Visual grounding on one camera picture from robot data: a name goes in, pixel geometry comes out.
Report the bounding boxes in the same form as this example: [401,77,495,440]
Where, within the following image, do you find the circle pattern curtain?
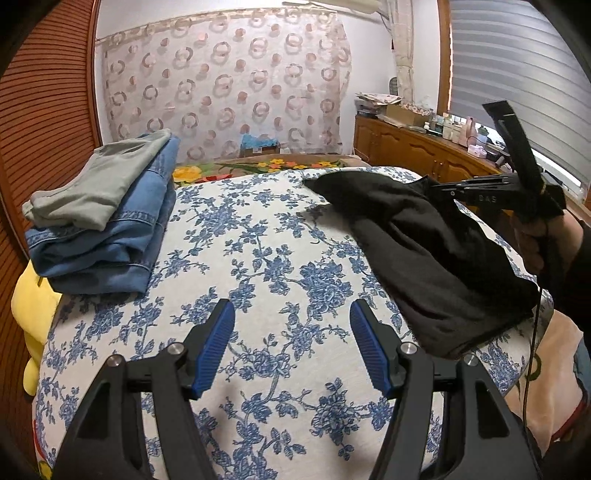
[95,7,354,162]

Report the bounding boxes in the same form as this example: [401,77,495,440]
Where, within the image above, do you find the person's right hand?
[510,212,585,278]

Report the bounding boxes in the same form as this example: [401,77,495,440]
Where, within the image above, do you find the wooden louvered wardrobe door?
[0,0,105,462]

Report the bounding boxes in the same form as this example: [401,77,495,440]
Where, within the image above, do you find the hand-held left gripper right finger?
[350,300,541,480]

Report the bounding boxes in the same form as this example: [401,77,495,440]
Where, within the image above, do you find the blue box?
[240,134,281,158]

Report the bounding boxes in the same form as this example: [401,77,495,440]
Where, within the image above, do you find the cardboard box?
[385,104,435,128]

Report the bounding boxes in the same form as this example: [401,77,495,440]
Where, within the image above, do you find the wall air conditioner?
[281,0,384,16]

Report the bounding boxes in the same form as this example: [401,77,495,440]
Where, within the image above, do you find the yellow flower print blanket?
[172,154,370,185]

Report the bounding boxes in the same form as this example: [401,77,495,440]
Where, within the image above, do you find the folded blue jeans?
[25,136,181,294]

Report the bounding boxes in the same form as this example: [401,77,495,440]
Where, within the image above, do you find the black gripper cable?
[521,284,544,480]

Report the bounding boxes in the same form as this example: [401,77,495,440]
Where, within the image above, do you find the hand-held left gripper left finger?
[51,299,235,480]

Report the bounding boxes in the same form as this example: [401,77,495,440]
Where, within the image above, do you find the folded grey pants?
[22,129,172,230]

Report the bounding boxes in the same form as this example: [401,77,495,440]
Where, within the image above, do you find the person's right forearm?
[551,219,591,333]

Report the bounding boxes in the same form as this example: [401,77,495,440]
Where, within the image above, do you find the lace curtain strip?
[390,0,416,108]

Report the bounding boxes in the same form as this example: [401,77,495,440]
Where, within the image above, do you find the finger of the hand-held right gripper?
[431,173,514,192]
[434,185,514,206]

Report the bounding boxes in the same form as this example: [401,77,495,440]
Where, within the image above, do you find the peach blanket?
[505,309,589,457]

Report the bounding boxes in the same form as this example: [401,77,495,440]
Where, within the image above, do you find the stack of papers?
[355,92,402,116]

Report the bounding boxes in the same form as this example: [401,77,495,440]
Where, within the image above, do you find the blue floral bedspread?
[34,166,555,480]

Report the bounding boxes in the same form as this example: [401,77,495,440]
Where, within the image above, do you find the yellow plush toy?
[11,263,63,480]

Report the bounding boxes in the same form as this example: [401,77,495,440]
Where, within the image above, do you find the wooden cabinet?
[353,115,513,185]

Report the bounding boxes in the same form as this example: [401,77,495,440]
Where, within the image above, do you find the black pants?
[302,167,541,361]

